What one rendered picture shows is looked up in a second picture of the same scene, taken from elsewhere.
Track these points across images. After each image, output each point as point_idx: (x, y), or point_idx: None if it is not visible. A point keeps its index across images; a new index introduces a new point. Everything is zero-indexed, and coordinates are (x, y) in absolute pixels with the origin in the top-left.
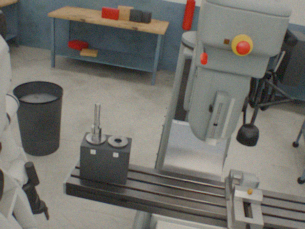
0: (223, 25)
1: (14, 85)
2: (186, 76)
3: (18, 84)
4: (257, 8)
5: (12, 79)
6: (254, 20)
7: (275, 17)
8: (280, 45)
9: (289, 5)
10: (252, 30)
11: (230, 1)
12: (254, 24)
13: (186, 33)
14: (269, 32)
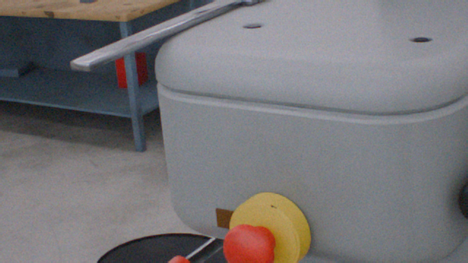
0: (199, 161)
1: (163, 232)
2: None
3: (174, 229)
4: (287, 91)
5: (161, 215)
6: (292, 139)
7: (360, 123)
8: (441, 220)
9: (442, 58)
10: (297, 177)
11: (195, 76)
12: (295, 153)
13: None
14: (355, 180)
